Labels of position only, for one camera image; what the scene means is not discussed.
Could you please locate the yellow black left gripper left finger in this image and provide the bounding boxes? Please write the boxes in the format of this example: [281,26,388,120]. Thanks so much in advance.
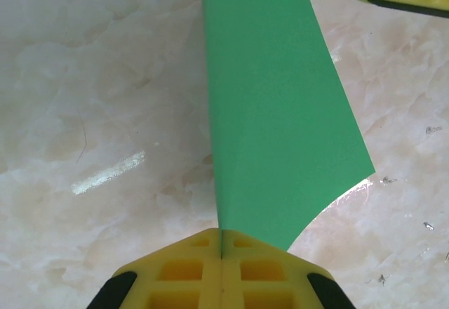
[86,228,223,309]

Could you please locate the green paper sheet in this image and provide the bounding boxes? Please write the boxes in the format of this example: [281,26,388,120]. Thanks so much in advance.
[200,0,377,254]

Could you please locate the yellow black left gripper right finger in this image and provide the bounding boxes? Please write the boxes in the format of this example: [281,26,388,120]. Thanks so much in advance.
[222,228,357,309]

